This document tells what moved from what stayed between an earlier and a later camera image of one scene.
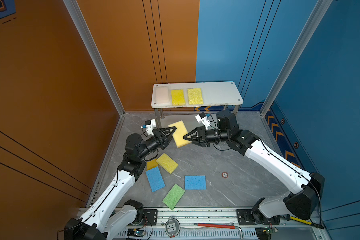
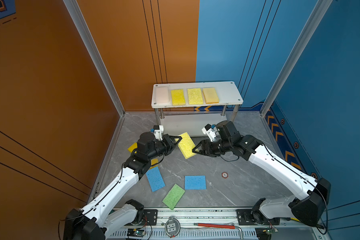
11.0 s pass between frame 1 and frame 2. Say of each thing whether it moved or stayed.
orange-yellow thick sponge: moved
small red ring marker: stayed
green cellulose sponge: stayed
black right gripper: moved
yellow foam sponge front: stayed
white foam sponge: stayed
